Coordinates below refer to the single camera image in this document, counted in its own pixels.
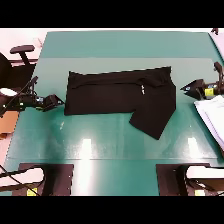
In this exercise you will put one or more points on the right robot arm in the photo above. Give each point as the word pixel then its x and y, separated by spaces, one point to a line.
pixel 203 180

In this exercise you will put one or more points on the black T-shirt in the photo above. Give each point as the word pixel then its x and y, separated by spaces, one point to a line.
pixel 110 91

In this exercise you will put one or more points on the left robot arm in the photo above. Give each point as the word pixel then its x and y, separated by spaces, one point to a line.
pixel 20 100

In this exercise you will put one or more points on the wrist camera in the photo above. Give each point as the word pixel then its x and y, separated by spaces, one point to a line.
pixel 218 70
pixel 33 83

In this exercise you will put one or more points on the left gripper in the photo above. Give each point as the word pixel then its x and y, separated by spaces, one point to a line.
pixel 53 102

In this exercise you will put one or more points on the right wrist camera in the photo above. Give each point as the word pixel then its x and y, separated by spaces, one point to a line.
pixel 218 70

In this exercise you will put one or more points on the brown cardboard box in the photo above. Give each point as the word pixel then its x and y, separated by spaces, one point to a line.
pixel 8 122

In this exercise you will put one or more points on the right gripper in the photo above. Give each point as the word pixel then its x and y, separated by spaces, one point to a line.
pixel 195 88

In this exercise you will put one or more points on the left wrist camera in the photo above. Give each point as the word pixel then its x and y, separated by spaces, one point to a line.
pixel 33 83

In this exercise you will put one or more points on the black office chair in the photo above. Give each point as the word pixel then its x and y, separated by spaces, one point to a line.
pixel 15 71

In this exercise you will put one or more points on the white garment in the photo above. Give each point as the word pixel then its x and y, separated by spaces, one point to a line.
pixel 213 116

